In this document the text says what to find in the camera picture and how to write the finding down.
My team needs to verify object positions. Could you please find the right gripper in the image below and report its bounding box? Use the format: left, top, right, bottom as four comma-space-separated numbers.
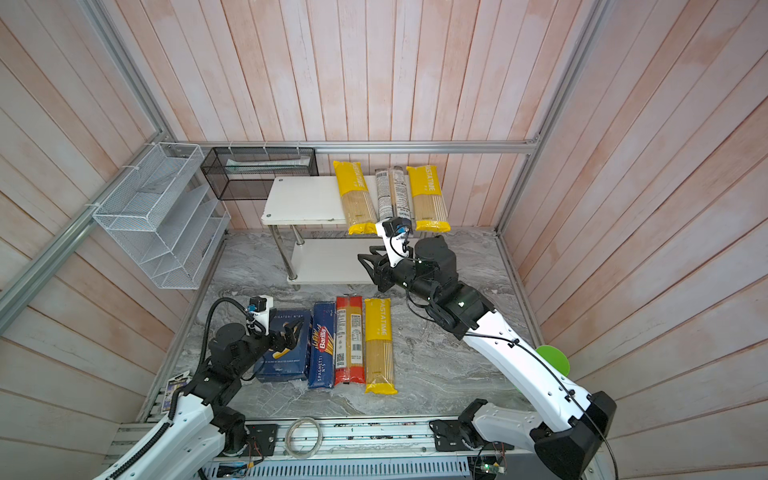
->
360, 246, 438, 307

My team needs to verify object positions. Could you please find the yellow spaghetti bag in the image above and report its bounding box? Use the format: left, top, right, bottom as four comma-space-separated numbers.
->
364, 299, 398, 395
407, 165, 451, 233
334, 161, 377, 235

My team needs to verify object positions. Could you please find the red spaghetti bag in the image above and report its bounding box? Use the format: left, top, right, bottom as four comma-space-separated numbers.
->
334, 296, 365, 385

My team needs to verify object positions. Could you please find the dark blue spaghetti bag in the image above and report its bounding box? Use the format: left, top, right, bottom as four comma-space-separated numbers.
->
375, 166, 413, 238

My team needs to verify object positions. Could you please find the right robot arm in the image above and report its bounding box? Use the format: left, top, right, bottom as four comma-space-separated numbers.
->
357, 235, 617, 479

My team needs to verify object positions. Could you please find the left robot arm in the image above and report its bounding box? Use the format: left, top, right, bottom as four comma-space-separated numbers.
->
98, 296, 306, 479

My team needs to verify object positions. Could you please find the blue Barilla pasta box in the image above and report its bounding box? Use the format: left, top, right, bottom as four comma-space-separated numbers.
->
253, 309, 312, 382

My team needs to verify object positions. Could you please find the white two-tier shelf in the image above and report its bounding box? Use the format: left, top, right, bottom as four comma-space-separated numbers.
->
260, 175, 446, 290

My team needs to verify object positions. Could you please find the narrow blue Barilla spaghetti box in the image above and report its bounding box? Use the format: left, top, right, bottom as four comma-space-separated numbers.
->
308, 302, 336, 389

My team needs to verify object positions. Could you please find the small printed card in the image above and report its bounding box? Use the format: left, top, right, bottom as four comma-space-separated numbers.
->
160, 370, 191, 413

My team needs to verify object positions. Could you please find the black mesh basket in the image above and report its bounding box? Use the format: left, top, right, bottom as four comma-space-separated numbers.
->
201, 146, 319, 201

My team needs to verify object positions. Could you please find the green funnel cup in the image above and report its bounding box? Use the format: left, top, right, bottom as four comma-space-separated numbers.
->
536, 345, 571, 376

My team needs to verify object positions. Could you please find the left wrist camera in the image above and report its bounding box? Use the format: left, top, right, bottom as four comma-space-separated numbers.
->
246, 295, 274, 334

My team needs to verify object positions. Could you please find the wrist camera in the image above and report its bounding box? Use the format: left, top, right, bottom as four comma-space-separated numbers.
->
246, 295, 274, 334
376, 217, 413, 268

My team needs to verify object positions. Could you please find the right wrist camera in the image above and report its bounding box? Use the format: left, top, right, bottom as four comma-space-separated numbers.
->
376, 217, 413, 268

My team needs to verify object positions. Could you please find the coiled white cable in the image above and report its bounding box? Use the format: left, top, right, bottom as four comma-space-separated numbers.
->
283, 416, 324, 460

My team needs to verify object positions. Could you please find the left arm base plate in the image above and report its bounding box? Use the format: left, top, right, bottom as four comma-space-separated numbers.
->
222, 424, 278, 458

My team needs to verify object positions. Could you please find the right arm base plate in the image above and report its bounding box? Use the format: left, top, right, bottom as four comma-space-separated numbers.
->
429, 419, 481, 452

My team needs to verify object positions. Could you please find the white wire mesh organizer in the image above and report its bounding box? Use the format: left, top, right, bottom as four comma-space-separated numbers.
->
94, 143, 230, 290

